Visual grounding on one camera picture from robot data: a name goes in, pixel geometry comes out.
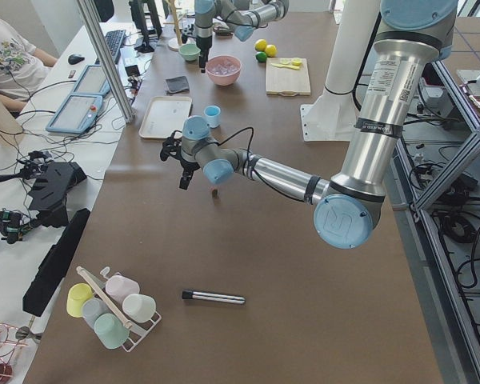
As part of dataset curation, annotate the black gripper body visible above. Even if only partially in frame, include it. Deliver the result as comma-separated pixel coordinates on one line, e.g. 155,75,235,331
159,131,198,180
182,24,212,60

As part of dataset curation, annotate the silver black muddler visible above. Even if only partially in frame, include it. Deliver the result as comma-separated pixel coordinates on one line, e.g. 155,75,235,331
182,290,246,305

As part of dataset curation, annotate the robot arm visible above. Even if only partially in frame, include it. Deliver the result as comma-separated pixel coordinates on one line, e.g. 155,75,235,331
185,0,290,73
160,1,457,249

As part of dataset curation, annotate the pink bowl of ice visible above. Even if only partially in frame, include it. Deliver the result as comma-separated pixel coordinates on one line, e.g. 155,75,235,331
205,55,242,86

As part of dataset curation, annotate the wooden cup stand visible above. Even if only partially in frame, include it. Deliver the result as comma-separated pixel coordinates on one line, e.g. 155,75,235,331
164,0,184,52

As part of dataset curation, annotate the light blue plastic cup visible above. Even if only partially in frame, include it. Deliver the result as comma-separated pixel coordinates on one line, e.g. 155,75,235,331
203,105,222,129

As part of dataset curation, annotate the pink cup in rack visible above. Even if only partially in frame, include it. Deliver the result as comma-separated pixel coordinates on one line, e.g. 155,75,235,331
105,274,140,305

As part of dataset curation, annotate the white cup in rack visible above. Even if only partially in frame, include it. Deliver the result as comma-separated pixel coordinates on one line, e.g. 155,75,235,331
122,294,156,323

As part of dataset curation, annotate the yellow cup in rack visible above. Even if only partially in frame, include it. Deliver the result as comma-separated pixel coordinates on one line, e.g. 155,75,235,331
66,282,93,318

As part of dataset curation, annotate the white cup rack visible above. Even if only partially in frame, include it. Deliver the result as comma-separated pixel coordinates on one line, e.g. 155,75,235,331
76,266,162,352

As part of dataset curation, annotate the green cup in rack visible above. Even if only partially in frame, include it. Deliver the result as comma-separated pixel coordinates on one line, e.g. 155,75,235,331
94,313,129,350

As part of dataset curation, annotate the mint green bowl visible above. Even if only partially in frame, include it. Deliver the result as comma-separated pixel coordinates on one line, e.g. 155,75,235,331
178,43,201,62

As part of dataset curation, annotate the cream rabbit tray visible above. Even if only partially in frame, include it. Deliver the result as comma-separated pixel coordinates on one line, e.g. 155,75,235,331
138,96,192,139

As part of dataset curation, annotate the grey folded cloth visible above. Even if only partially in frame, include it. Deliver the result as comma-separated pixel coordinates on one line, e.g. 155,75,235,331
165,76,190,94

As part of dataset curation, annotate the whole yellow lemon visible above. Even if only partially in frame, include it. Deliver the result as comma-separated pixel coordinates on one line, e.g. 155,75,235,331
254,39,267,52
264,44,278,58

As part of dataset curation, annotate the green lime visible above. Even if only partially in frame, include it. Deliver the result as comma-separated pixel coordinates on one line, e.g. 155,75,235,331
255,52,267,62

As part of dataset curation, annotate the wooden cutting board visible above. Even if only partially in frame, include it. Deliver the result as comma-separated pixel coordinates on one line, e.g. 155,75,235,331
266,58,311,96

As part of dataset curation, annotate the black keyboard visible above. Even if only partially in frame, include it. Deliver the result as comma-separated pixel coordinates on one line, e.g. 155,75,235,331
105,30,126,64

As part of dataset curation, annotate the yellow plastic knife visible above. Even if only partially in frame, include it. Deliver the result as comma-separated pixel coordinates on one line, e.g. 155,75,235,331
270,62,301,70

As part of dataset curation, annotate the blue teach pendant far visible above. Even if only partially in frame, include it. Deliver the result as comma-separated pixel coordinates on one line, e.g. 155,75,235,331
73,65,110,96

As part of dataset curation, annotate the blue teach pendant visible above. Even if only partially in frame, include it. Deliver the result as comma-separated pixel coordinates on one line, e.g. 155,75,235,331
46,93,103,134
73,65,110,96

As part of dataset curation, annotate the blue teach pendant near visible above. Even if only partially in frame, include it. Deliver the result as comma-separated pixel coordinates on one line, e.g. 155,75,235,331
46,93,103,134

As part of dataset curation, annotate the black computer mouse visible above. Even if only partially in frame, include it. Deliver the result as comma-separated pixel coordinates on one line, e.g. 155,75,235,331
67,54,85,65

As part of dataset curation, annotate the seated person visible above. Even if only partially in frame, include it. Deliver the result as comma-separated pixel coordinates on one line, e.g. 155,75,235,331
0,19,58,114

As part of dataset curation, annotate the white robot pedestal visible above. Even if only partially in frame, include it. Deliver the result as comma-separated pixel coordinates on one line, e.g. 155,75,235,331
301,1,380,142

